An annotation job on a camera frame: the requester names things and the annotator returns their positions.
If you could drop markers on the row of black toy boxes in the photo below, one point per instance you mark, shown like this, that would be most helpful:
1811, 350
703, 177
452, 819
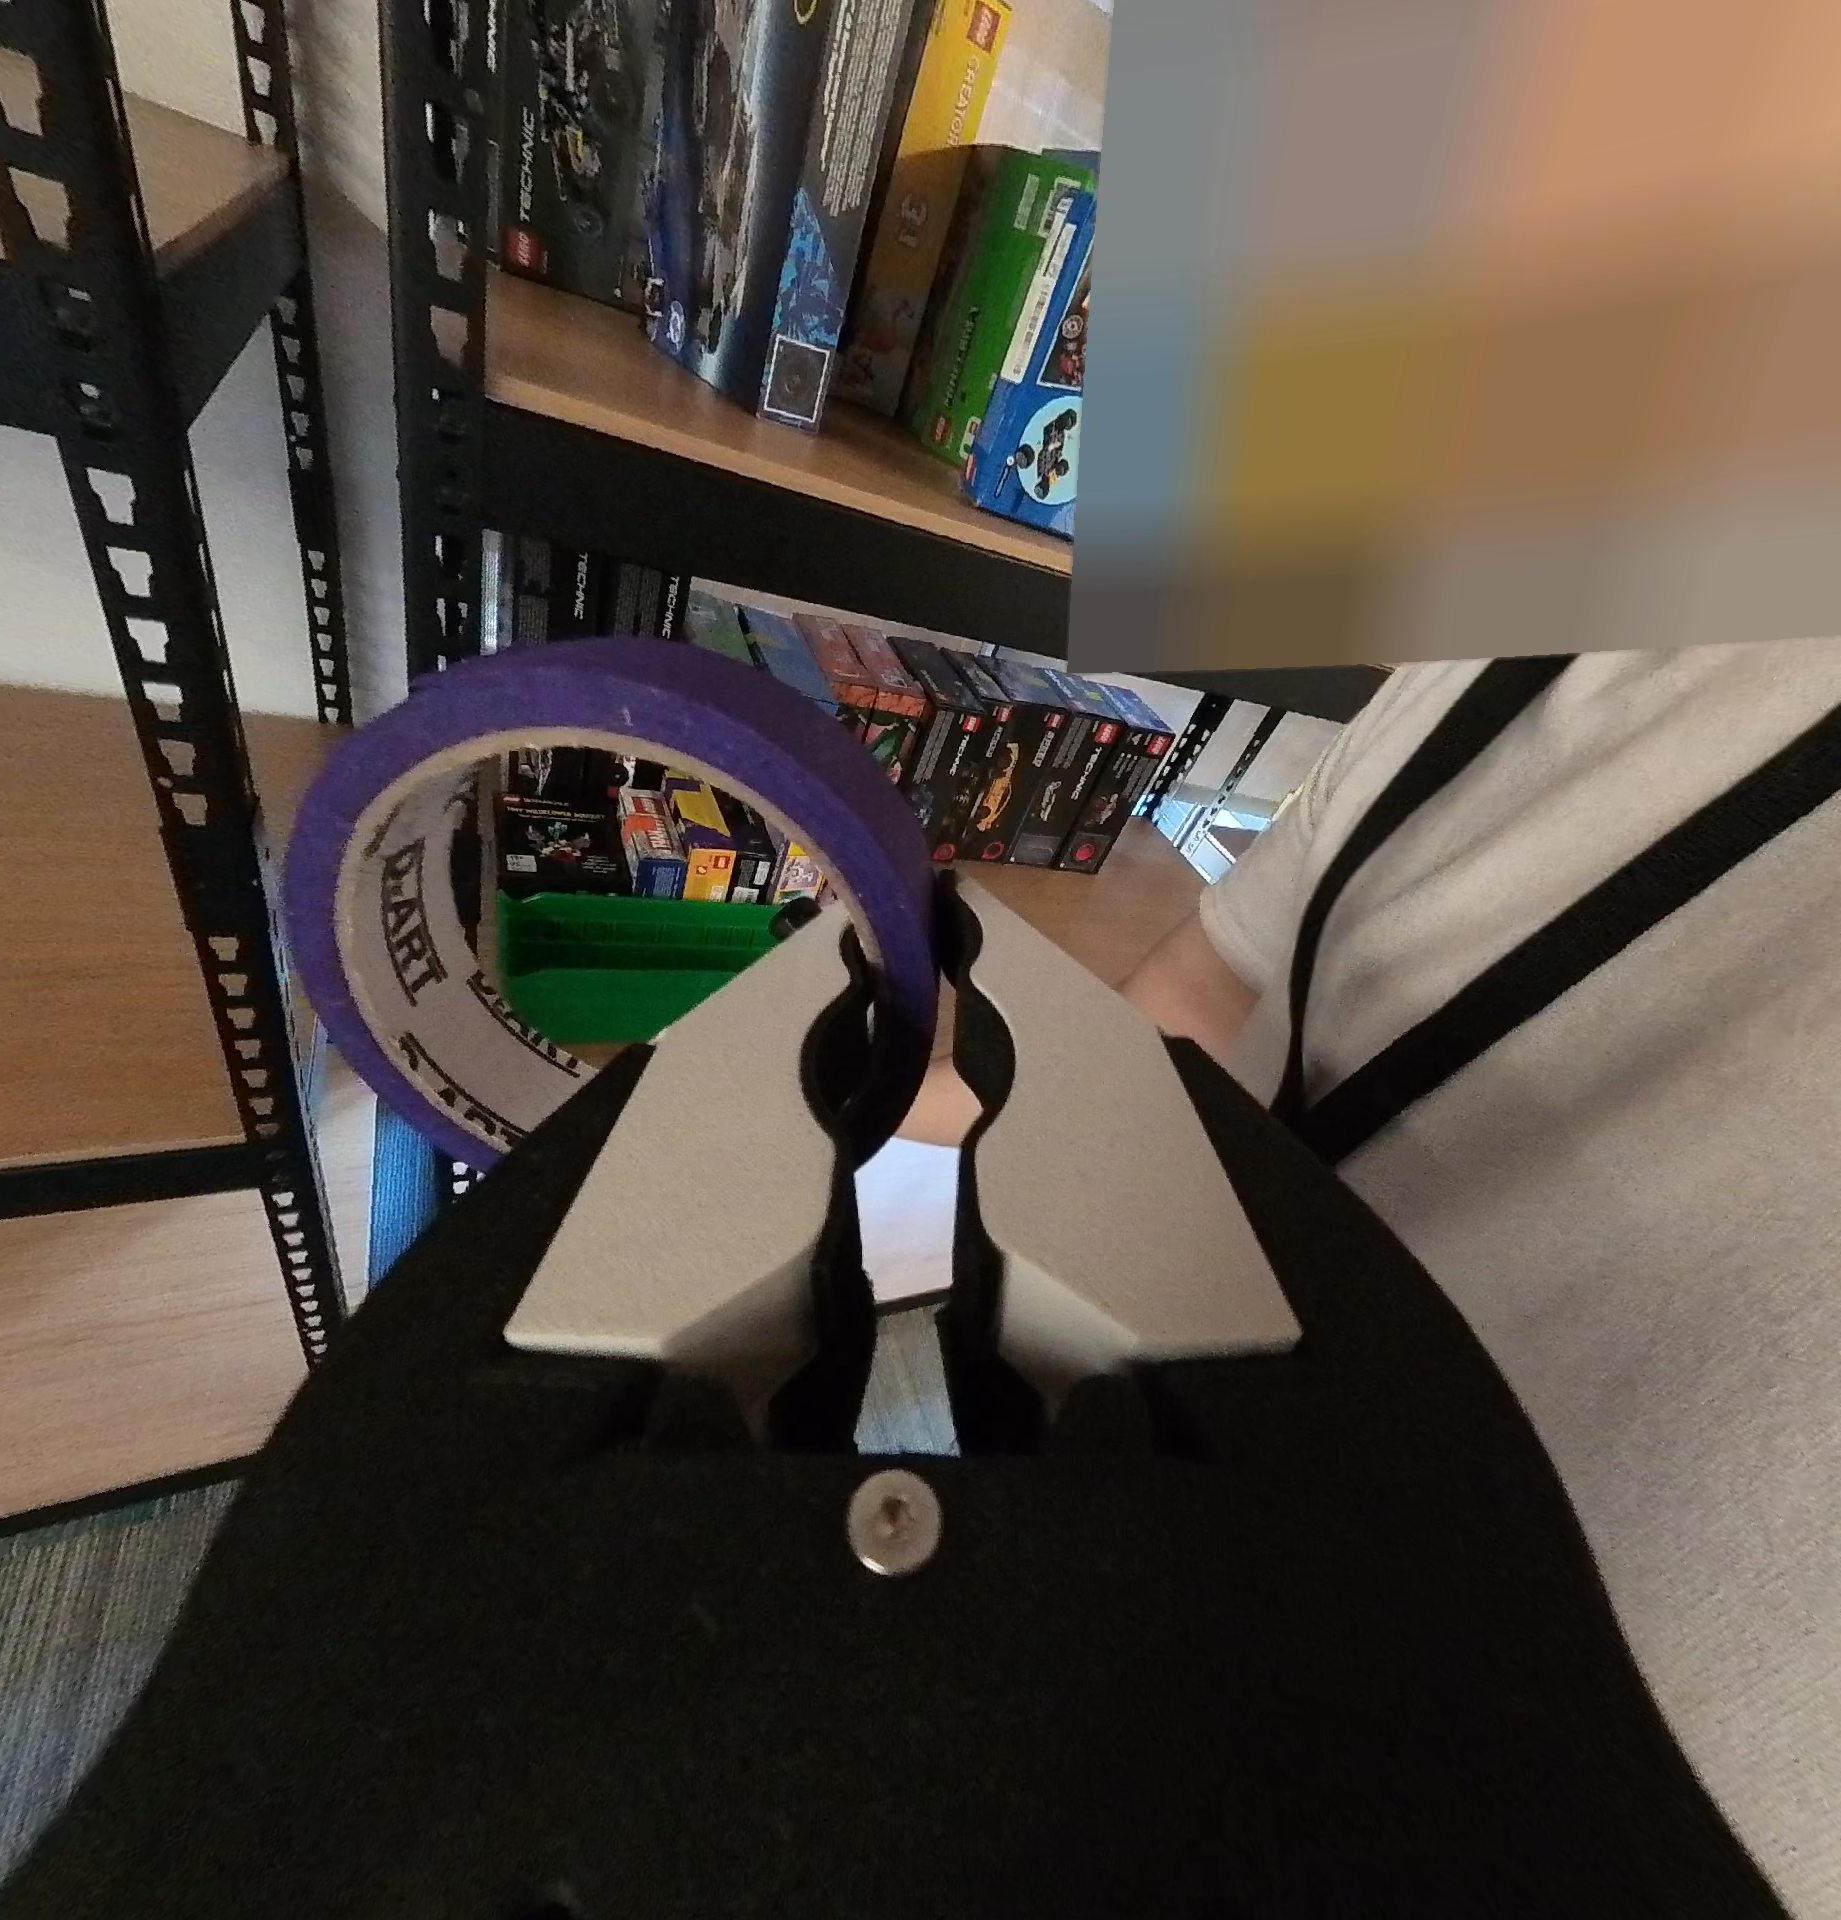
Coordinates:
1009, 750

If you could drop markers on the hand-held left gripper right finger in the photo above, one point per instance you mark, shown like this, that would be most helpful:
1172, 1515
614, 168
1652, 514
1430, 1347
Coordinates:
1131, 1201

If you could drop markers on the dark wooden shelf board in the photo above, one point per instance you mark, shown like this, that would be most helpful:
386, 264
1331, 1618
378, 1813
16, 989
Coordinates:
710, 405

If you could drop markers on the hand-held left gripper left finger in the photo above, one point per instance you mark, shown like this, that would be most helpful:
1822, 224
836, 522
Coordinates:
694, 1201

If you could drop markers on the white shirt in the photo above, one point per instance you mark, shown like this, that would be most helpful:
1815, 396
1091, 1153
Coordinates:
1641, 1201

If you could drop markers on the black toy box yellow emblem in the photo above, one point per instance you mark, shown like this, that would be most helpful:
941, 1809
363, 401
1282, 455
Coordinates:
769, 181

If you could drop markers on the purple tape roll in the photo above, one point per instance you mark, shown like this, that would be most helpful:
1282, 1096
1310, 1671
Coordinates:
559, 697

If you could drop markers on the green plastic bin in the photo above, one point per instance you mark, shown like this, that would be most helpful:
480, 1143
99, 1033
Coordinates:
635, 966

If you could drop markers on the black racing car toy box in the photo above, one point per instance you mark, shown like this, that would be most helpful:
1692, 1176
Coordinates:
574, 135

